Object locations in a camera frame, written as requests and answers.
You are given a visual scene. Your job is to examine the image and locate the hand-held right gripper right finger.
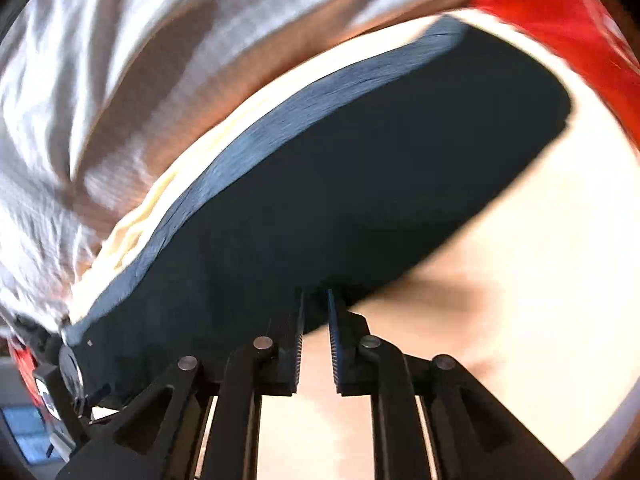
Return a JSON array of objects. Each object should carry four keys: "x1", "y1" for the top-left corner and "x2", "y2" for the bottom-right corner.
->
[{"x1": 327, "y1": 287, "x2": 576, "y2": 480}]

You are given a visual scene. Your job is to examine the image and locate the red embroidered pillow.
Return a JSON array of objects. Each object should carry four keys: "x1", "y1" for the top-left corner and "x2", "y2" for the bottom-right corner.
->
[{"x1": 470, "y1": 0, "x2": 640, "y2": 151}]

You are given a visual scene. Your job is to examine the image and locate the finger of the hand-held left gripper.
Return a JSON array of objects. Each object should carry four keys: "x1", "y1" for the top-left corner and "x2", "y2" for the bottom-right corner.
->
[{"x1": 75, "y1": 382, "x2": 113, "y2": 411}]

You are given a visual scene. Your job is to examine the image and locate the blue glowing screen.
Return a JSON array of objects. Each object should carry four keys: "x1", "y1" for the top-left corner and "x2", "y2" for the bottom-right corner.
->
[{"x1": 0, "y1": 405, "x2": 48, "y2": 466}]

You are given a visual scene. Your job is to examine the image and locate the black pants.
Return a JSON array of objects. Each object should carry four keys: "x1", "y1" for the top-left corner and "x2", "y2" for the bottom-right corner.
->
[{"x1": 62, "y1": 14, "x2": 573, "y2": 411}]

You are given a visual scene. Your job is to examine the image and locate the grey white striped duvet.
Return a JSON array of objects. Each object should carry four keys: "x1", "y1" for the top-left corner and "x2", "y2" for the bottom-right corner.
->
[{"x1": 0, "y1": 0, "x2": 501, "y2": 321}]

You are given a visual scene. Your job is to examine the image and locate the peach blanket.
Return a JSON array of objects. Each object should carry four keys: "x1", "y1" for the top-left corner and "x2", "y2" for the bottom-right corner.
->
[{"x1": 70, "y1": 10, "x2": 640, "y2": 480}]

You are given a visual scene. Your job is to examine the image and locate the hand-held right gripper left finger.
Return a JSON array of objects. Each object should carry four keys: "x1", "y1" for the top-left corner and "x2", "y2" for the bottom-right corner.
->
[{"x1": 55, "y1": 287, "x2": 307, "y2": 480}]

